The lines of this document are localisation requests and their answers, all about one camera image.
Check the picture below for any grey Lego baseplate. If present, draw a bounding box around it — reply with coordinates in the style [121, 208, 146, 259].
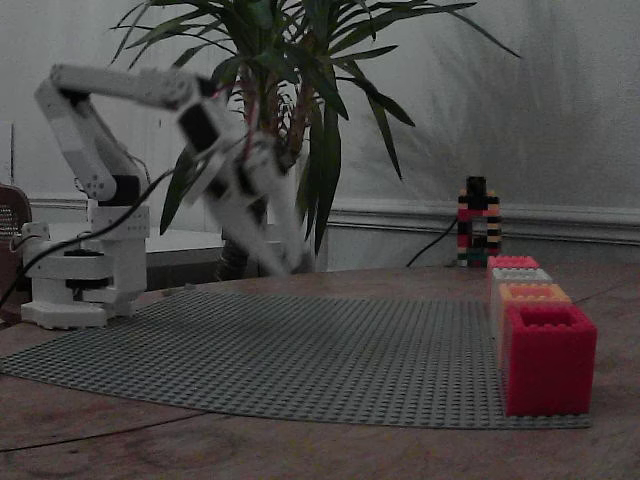
[0, 289, 594, 431]

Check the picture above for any striped Lego tower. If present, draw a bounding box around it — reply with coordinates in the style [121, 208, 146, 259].
[455, 175, 502, 269]

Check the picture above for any red lego box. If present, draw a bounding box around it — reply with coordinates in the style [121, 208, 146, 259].
[504, 303, 599, 418]
[485, 254, 542, 301]

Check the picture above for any grey lego box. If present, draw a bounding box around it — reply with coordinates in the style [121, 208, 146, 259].
[489, 267, 555, 322]

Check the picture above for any orange lego box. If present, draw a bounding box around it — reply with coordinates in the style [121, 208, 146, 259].
[496, 281, 574, 362]

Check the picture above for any white low bench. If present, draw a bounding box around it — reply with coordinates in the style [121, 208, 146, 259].
[29, 221, 287, 276]

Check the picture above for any green potted palm plant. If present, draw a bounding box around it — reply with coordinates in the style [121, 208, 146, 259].
[106, 0, 524, 282]

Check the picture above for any brown wicker chair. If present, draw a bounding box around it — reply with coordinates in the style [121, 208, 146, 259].
[0, 183, 34, 324]

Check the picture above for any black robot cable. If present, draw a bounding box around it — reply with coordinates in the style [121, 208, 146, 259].
[0, 164, 211, 312]

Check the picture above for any black tower cable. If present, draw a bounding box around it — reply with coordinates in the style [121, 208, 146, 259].
[405, 217, 460, 268]

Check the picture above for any thin black table cable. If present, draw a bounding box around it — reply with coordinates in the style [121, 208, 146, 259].
[0, 409, 216, 454]

